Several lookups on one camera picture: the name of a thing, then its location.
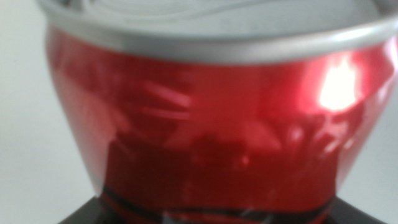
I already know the red soda can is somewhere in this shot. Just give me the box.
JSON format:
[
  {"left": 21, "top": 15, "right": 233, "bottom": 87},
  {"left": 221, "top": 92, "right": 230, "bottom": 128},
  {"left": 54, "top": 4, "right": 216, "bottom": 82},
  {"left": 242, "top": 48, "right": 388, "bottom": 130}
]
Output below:
[{"left": 35, "top": 0, "right": 398, "bottom": 224}]

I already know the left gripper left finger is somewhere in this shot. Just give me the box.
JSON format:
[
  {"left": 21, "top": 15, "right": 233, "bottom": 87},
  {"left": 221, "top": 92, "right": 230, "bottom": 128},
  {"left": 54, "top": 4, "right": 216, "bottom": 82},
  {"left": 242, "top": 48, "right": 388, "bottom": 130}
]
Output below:
[{"left": 57, "top": 195, "right": 108, "bottom": 224}]

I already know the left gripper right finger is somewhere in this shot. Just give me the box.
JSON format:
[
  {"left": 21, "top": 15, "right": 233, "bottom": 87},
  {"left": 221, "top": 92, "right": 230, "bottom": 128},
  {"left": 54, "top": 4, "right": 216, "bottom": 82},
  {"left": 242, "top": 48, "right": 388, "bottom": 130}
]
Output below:
[{"left": 326, "top": 197, "right": 391, "bottom": 224}]

